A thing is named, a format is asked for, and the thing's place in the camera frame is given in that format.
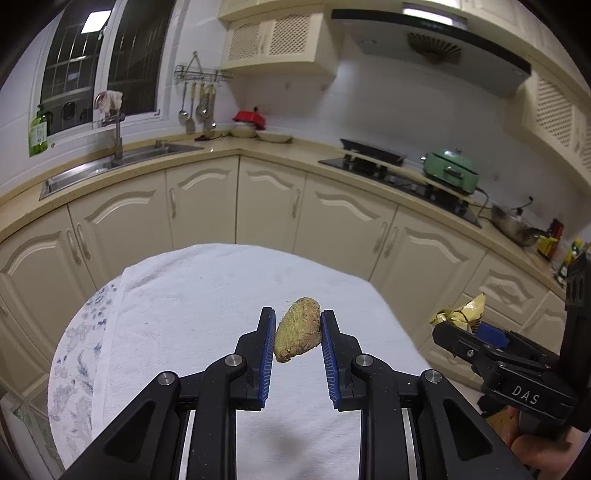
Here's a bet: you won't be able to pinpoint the person's right hand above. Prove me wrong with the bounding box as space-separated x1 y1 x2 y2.
489 408 583 480

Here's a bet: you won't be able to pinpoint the brown fuzzy lump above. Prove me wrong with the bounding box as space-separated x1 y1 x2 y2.
273 296 322 363

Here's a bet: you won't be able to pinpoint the blue patterned white cloth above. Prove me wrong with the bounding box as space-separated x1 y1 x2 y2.
47 277 134 476

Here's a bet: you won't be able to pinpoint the wire utensil rack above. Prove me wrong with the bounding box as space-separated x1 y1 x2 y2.
174 52 234 85

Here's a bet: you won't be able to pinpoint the gold foil wrapper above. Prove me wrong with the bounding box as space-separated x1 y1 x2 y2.
428 293 488 333

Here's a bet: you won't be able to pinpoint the window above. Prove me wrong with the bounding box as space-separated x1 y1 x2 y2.
39 0 178 137

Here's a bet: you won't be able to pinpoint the black grill tray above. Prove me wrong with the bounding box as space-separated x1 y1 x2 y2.
341 138 406 164

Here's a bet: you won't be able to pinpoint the steel spatula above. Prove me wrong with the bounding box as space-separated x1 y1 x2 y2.
185 84 197 134

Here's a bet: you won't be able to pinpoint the black gas stove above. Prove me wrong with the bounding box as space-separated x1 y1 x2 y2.
318 157 482 228

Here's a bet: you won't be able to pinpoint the red yellow condiment bottle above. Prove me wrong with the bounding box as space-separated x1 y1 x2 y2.
536 219 564 259

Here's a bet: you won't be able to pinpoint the steel faucet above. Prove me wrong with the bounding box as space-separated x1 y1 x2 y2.
96 108 125 160

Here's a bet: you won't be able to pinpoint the green capped condiment bottle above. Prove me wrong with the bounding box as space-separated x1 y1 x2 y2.
554 239 583 284

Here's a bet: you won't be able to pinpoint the cream upper kitchen cabinets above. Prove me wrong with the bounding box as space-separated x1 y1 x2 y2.
217 0 591 181

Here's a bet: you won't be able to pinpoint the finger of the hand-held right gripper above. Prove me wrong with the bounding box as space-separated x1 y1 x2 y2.
433 322 497 370
475 322 561 370

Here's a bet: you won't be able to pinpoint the steel wok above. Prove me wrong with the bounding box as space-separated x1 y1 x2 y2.
490 203 548 246

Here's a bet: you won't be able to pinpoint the cream lower kitchen cabinets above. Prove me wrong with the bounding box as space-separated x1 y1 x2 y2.
0 154 573 393

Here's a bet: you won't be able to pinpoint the cream kitchen cabinets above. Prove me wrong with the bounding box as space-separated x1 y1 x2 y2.
217 0 591 181
0 154 573 393

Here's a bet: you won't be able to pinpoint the range hood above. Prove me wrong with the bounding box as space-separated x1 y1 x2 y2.
330 2 532 97

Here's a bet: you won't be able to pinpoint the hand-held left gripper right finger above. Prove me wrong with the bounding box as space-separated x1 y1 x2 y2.
320 309 536 480

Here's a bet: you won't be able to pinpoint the red pot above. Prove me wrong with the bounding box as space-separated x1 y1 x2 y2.
232 107 269 131

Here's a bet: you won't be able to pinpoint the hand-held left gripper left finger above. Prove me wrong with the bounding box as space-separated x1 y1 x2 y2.
60 306 278 480

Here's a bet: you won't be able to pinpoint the green electric pot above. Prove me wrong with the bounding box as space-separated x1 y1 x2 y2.
422 148 481 195

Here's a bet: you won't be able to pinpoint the rag on faucet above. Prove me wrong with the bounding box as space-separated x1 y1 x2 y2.
93 91 124 114

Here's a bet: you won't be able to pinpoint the steel skimmer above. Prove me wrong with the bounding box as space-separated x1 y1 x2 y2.
203 85 217 132

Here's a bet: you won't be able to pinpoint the steel sink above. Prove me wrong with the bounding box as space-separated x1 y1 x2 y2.
39 141 204 200

